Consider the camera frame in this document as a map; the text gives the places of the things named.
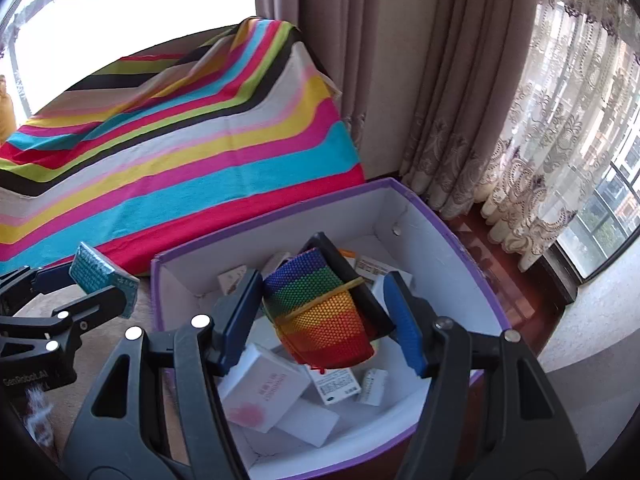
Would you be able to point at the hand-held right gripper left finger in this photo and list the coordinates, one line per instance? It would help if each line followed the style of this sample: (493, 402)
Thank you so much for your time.
(240, 320)

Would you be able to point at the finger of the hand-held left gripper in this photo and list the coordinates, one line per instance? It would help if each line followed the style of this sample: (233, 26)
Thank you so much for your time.
(50, 280)
(100, 310)

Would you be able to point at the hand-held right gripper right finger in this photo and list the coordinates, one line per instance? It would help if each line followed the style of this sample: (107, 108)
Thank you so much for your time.
(405, 325)

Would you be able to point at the teal dotted box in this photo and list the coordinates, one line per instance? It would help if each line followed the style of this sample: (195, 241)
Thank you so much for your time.
(97, 270)

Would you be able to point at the white box with pink print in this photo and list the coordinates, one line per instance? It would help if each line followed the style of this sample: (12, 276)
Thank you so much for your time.
(270, 385)

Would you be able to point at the purple storage box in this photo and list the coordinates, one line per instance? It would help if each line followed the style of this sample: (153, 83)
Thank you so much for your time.
(425, 210)

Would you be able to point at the beige fabric cushion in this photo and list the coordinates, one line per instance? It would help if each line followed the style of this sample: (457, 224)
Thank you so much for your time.
(100, 347)

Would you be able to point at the small white box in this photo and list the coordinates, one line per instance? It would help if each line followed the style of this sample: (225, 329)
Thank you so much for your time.
(372, 385)
(231, 280)
(277, 262)

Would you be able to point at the white fluffy cloth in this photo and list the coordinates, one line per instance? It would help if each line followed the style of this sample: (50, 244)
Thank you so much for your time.
(37, 410)

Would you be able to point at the white box with orange print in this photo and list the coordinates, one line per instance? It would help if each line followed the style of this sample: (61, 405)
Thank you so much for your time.
(372, 266)

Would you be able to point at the white box with blue label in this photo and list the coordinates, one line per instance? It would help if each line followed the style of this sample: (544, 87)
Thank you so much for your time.
(335, 385)

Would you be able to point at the striped colourful blanket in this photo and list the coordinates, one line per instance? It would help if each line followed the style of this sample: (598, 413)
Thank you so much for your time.
(175, 160)

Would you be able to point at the yellow leather sofa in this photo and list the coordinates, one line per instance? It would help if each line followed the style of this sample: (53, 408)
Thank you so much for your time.
(4, 110)

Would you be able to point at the dark framed glass window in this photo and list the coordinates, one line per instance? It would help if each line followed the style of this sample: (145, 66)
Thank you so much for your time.
(600, 230)

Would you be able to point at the beige pleated curtain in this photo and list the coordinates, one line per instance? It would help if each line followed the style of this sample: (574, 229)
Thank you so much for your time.
(400, 85)

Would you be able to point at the patterned sheer curtain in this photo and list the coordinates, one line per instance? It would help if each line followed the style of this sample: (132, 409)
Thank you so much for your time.
(565, 135)

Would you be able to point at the bright window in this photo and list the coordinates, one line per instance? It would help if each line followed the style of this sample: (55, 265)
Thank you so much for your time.
(125, 10)

